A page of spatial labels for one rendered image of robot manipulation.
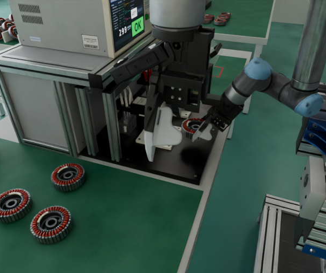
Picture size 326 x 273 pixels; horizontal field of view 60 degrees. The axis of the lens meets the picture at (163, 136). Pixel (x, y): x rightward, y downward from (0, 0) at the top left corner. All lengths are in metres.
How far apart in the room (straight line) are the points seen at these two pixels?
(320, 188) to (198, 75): 0.43
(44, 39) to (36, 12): 0.09
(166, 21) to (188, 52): 0.05
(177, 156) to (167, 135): 0.64
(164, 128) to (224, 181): 1.68
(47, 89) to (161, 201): 0.54
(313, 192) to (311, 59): 0.35
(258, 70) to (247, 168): 1.41
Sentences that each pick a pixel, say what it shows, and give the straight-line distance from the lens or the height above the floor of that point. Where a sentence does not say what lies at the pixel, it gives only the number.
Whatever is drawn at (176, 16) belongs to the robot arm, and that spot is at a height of 1.37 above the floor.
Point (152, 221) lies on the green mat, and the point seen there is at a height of 0.75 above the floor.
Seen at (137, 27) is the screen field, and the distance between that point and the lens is 1.14.
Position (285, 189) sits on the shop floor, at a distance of 2.17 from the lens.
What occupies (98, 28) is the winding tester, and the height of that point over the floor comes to 1.21.
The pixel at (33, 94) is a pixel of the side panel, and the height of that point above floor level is 0.99.
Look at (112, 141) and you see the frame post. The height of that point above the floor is 0.86.
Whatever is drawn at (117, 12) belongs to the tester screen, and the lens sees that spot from 0.99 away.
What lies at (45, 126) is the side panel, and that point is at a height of 0.86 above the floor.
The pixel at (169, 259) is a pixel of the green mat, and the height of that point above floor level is 0.75.
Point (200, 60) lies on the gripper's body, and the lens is 0.41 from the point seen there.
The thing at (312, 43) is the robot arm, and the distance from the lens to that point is 0.85.
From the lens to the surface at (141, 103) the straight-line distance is 1.10.
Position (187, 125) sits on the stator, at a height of 0.86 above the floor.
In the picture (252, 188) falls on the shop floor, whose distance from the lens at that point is 2.10.
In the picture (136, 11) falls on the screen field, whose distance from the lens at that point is 1.12.
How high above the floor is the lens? 1.46
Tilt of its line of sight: 36 degrees down
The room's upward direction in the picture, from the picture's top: straight up
